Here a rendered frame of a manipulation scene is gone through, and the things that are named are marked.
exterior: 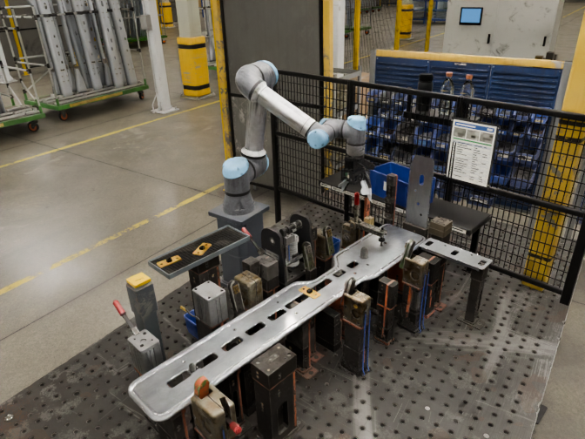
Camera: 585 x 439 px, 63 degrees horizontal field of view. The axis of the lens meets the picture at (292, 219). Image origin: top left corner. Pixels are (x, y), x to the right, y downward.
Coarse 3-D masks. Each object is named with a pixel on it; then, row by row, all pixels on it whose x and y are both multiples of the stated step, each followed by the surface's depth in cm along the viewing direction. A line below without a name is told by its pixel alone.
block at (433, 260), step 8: (424, 256) 203; (432, 256) 202; (432, 264) 197; (432, 272) 199; (432, 280) 201; (424, 288) 205; (432, 288) 206; (432, 296) 207; (424, 304) 208; (432, 304) 210; (432, 312) 211
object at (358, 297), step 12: (348, 300) 169; (360, 300) 166; (348, 312) 172; (360, 312) 167; (348, 324) 175; (360, 324) 169; (348, 336) 177; (360, 336) 173; (348, 348) 179; (360, 348) 176; (348, 360) 181; (360, 360) 178; (348, 372) 182; (360, 372) 180
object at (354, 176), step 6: (348, 156) 196; (354, 156) 194; (360, 156) 194; (348, 162) 195; (354, 162) 195; (348, 168) 197; (354, 168) 197; (360, 168) 199; (348, 174) 198; (354, 174) 195; (360, 174) 199; (348, 180) 199; (354, 180) 198
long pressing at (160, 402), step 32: (384, 224) 225; (352, 256) 200; (384, 256) 200; (288, 288) 181; (256, 320) 165; (288, 320) 164; (192, 352) 151; (224, 352) 151; (256, 352) 151; (160, 384) 140; (192, 384) 139; (160, 416) 130
